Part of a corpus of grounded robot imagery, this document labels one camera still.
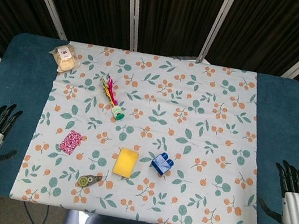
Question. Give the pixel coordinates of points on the feather shuttlecock toy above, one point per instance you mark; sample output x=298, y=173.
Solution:
x=111, y=98

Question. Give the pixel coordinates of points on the blue building block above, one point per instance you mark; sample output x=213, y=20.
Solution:
x=162, y=164

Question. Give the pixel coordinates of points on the packaged bread in clear bag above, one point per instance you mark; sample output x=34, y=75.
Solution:
x=66, y=59

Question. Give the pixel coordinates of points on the pink patterned packet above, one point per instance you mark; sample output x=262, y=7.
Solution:
x=70, y=142

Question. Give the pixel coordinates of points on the floral tablecloth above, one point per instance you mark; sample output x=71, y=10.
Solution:
x=167, y=106

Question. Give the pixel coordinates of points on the yellow sponge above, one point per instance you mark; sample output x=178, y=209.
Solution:
x=125, y=162

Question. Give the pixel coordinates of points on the teal table cover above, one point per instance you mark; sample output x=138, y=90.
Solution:
x=22, y=82

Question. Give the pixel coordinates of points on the correction tape dispenser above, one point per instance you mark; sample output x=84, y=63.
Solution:
x=87, y=180

